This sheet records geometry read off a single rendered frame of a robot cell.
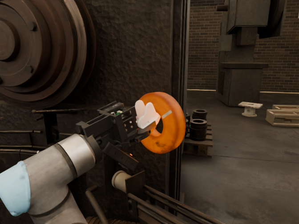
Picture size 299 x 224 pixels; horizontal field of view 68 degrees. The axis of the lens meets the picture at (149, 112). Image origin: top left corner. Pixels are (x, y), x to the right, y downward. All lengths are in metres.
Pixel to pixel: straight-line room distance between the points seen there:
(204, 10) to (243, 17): 2.23
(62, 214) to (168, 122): 0.28
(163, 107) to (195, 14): 6.37
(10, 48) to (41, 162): 0.45
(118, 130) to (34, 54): 0.40
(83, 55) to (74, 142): 0.39
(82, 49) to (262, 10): 4.41
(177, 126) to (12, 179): 0.33
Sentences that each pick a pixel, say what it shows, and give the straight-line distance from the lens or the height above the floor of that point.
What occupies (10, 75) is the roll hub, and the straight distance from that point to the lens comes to 0.81.
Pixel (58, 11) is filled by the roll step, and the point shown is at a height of 1.20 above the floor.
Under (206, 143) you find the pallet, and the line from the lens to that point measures 2.45.
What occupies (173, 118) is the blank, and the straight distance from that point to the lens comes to 0.51.
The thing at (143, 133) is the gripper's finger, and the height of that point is 0.91.
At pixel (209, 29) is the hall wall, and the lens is 6.80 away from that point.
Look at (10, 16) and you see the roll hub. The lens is 0.80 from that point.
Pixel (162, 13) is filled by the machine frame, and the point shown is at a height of 1.21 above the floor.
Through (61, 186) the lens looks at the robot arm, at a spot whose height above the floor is 0.85.
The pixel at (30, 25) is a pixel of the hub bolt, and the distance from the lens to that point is 0.74.
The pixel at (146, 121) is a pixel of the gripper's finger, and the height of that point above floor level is 0.93.
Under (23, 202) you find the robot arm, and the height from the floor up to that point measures 0.86.
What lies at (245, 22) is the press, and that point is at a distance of 4.82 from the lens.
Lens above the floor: 1.08
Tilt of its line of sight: 15 degrees down
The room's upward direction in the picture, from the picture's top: straight up
